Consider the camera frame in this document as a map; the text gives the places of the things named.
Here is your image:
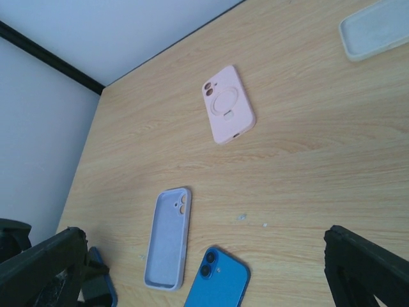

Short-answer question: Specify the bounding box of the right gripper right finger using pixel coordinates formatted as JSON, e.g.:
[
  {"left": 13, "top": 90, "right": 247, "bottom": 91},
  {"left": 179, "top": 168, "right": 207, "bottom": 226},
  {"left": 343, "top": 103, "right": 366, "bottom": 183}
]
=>
[{"left": 324, "top": 225, "right": 408, "bottom": 306}]

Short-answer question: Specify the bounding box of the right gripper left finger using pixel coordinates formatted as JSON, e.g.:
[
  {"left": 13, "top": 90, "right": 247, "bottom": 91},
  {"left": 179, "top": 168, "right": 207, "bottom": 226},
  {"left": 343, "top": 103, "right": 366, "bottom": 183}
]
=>
[{"left": 0, "top": 226, "right": 89, "bottom": 307}]

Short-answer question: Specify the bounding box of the blue phone black screen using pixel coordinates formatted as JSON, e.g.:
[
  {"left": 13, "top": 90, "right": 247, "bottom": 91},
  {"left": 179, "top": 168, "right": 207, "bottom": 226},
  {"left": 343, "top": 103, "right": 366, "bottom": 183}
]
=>
[{"left": 77, "top": 246, "right": 118, "bottom": 306}]

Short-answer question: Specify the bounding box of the lavender phone case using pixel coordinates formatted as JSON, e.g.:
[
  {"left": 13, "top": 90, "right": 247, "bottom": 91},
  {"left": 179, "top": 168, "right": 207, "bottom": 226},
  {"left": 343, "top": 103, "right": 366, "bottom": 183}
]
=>
[{"left": 144, "top": 187, "right": 192, "bottom": 292}]

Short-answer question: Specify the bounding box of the blue phone back up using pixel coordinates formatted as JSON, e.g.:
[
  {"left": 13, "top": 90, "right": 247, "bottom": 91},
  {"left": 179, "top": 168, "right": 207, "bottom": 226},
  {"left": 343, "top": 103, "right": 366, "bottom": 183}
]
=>
[{"left": 184, "top": 246, "right": 251, "bottom": 307}]

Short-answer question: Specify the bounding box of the beige phone case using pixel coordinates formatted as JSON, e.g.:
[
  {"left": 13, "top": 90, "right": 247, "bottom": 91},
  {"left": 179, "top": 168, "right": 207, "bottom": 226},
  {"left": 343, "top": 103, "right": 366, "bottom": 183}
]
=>
[{"left": 339, "top": 0, "right": 408, "bottom": 62}]

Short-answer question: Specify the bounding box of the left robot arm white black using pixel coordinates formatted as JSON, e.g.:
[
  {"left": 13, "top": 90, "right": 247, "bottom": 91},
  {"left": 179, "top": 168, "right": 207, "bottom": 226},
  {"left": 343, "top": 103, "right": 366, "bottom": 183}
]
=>
[{"left": 0, "top": 219, "right": 31, "bottom": 263}]

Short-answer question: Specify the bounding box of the pink phone case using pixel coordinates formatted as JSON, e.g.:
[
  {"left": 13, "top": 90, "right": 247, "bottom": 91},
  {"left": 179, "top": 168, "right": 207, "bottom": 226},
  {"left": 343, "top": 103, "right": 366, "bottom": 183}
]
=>
[{"left": 201, "top": 65, "right": 256, "bottom": 145}]

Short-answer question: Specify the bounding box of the black enclosure frame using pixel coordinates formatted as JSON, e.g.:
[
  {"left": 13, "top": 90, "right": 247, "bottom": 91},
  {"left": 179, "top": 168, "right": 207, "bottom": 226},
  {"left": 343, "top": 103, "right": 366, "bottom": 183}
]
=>
[{"left": 1, "top": 21, "right": 105, "bottom": 95}]

